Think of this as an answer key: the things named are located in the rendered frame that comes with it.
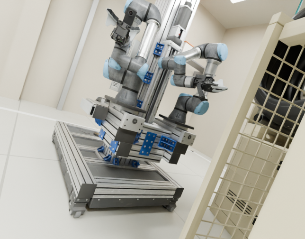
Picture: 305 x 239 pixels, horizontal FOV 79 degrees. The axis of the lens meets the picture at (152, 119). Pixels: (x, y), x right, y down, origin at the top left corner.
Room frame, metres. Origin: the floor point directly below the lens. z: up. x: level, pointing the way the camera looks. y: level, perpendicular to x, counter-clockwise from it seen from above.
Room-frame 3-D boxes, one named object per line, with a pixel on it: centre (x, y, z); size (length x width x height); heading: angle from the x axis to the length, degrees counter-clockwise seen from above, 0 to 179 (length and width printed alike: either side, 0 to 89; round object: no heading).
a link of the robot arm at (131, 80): (1.24, 0.22, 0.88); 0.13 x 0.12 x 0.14; 101
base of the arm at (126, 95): (1.24, 0.21, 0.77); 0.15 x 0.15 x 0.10
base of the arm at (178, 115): (1.54, -0.19, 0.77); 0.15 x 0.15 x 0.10
